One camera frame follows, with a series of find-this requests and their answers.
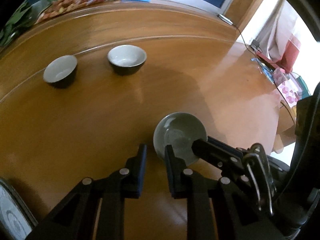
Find blue floral plate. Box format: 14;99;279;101
1;178;38;239

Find pink patterned box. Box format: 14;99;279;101
272;68;303;108

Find dark bowl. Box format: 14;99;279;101
153;112;207;166
43;55;78;88
107;44;147;76

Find green leafy vegetables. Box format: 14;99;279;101
1;0;47;47

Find thin black cable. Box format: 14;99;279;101
232;23;297;126

